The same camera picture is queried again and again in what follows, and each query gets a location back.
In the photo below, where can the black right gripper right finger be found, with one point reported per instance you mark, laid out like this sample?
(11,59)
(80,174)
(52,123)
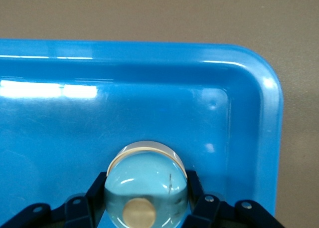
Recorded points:
(214,213)

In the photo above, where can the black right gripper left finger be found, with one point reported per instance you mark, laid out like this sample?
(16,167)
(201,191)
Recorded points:
(74,213)

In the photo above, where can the light blue call bell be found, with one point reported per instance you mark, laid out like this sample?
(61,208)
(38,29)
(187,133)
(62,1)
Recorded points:
(147,178)

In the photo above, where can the blue plastic tray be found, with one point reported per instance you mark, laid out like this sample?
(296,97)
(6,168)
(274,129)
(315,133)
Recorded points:
(124,113)

